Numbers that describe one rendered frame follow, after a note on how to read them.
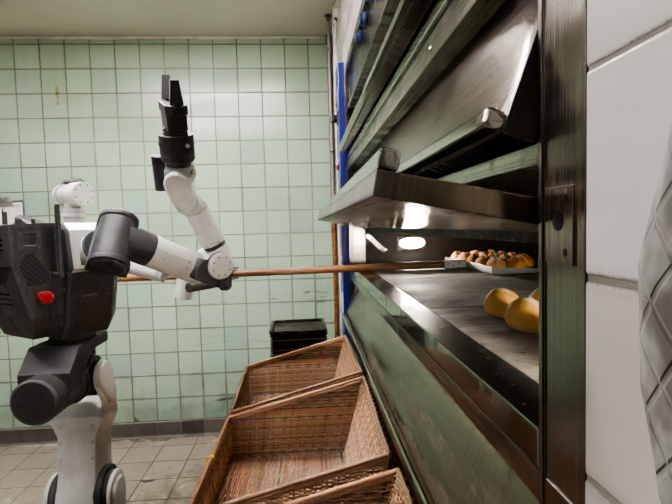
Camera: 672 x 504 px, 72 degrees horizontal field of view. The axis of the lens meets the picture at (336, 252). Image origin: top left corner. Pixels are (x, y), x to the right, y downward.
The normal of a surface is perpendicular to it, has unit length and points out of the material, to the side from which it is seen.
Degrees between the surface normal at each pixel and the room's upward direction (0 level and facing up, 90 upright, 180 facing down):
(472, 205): 90
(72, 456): 84
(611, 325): 90
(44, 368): 45
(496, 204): 90
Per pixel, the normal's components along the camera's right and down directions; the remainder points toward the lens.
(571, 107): -1.00, 0.03
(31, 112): 0.07, 0.05
